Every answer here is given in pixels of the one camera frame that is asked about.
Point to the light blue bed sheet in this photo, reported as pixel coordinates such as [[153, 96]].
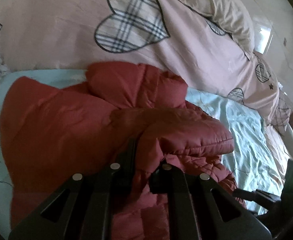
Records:
[[244, 132]]

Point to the red puffer jacket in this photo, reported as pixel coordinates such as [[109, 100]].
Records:
[[69, 120]]

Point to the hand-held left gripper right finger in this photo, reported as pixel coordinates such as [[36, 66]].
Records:
[[159, 180]]

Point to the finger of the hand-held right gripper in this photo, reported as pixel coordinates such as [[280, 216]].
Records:
[[256, 195]]

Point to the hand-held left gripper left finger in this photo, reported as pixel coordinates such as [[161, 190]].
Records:
[[127, 158]]

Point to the beige pillow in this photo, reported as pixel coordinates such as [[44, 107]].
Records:
[[226, 12]]

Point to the pink duvet with plaid hearts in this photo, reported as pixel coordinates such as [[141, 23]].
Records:
[[186, 45]]

